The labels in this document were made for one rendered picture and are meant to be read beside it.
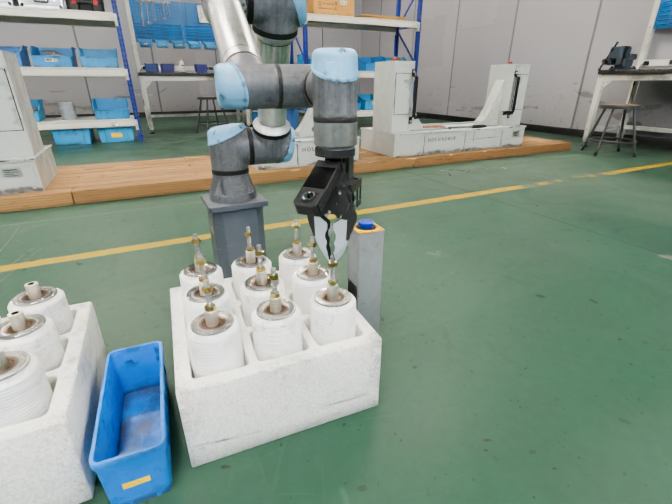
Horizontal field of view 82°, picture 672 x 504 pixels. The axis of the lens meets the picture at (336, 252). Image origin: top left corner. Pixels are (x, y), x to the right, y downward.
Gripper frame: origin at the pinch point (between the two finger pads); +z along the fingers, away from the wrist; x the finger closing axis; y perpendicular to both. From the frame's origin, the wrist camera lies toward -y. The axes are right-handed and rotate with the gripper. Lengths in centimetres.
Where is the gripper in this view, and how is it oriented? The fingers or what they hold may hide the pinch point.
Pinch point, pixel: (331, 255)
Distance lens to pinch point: 74.0
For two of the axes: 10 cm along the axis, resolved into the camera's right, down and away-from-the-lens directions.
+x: -9.4, -1.4, 3.2
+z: 0.0, 9.1, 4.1
